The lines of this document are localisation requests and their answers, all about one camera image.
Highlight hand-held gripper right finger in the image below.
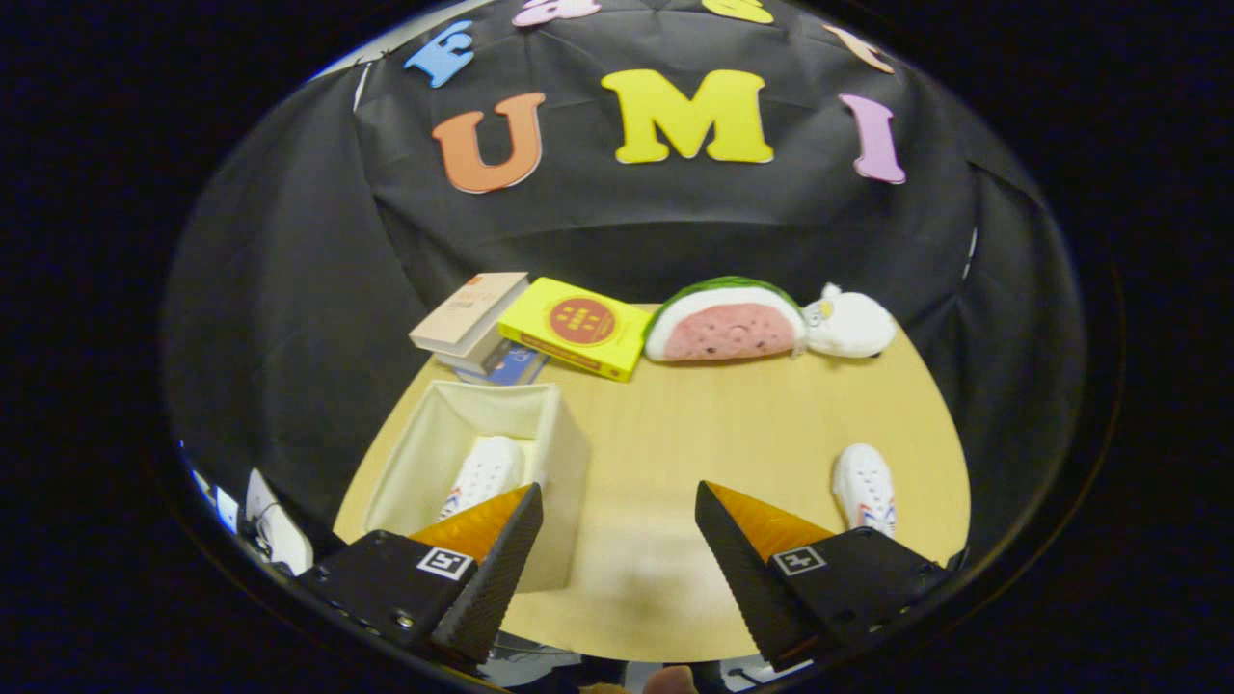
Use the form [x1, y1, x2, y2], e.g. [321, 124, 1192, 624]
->
[694, 480, 955, 674]

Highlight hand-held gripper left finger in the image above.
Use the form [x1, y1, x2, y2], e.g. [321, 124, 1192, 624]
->
[294, 482, 545, 672]

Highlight white canvas shoe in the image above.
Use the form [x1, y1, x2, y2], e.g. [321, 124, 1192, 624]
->
[439, 436, 526, 523]
[832, 442, 898, 539]

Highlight cream fabric storage box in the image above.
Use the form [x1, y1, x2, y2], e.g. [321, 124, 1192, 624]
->
[362, 381, 591, 594]

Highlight blue book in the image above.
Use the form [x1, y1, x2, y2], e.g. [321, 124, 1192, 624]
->
[453, 345, 550, 387]

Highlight white paper sheet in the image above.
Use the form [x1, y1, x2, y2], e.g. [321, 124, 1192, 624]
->
[241, 469, 315, 576]

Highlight grey book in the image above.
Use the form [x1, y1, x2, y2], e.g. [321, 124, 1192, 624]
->
[434, 328, 526, 377]

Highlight watermelon slice plush toy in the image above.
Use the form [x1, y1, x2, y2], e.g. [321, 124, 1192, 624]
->
[643, 277, 808, 363]

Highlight yellow book with red circle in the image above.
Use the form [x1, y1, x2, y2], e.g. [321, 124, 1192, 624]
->
[497, 278, 653, 383]

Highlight beige book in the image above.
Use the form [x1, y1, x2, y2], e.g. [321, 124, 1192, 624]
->
[409, 272, 529, 358]

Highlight white plush toy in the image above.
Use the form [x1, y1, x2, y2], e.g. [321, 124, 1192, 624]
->
[800, 282, 898, 360]

